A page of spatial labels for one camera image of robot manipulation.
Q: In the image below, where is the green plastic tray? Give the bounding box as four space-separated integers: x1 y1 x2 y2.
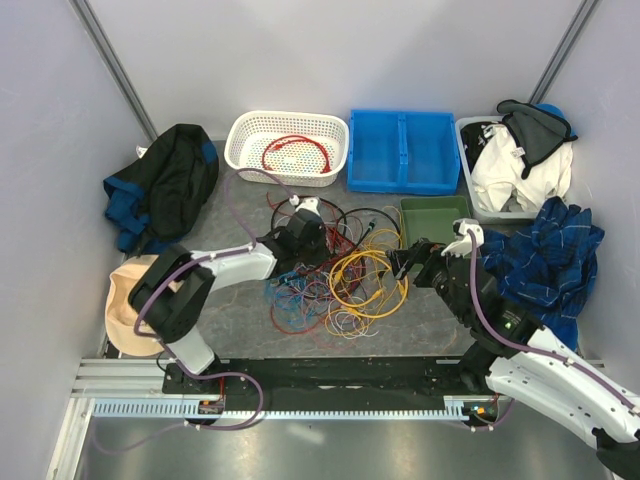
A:
400 196 471 249

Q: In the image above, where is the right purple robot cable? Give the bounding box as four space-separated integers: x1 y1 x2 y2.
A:
467 229 640 432

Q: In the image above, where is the blue cap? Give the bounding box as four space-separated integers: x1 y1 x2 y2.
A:
536 103 579 140

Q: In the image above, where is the grey black-trimmed cloth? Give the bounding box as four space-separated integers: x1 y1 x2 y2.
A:
496 99 575 180

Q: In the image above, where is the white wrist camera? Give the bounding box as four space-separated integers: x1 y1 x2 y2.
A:
293 197 321 220
441 218 484 257

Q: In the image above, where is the black and blue jacket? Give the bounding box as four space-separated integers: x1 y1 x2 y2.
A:
103 123 219 256

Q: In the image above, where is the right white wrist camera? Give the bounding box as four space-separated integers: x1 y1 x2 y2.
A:
441 218 484 257

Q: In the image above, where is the black thick cable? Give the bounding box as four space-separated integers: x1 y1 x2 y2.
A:
272 194 404 251

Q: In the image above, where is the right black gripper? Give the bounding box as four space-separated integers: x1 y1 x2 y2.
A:
385 236 470 324

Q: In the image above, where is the beige bucket hat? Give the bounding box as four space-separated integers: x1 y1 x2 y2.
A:
105 255 162 357

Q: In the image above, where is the thin blue wire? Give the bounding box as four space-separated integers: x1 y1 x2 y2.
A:
262 269 331 321

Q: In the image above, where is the blue plaid shirt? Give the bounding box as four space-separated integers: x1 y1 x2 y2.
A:
480 197 605 350

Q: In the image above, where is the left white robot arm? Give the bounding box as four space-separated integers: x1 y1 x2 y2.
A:
128 208 329 393

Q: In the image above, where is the blue divided plastic bin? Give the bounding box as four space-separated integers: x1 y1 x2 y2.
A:
346 110 461 196

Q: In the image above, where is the slotted cable duct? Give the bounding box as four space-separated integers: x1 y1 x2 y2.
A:
93 391 495 421

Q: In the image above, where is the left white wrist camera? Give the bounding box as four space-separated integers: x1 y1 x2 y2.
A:
293 197 321 220

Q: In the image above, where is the white garment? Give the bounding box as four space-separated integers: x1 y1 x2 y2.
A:
469 122 573 212

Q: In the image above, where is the grey plastic tub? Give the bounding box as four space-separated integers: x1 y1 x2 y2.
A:
454 116 546 225

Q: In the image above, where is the white perforated plastic basket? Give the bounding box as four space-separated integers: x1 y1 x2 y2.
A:
224 110 350 188

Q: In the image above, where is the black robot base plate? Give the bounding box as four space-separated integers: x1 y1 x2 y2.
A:
162 356 494 408

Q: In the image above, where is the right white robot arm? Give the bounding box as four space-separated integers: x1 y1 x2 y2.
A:
386 240 639 479

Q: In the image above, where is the red ethernet cable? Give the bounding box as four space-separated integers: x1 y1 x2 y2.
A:
269 134 334 174
261 135 301 171

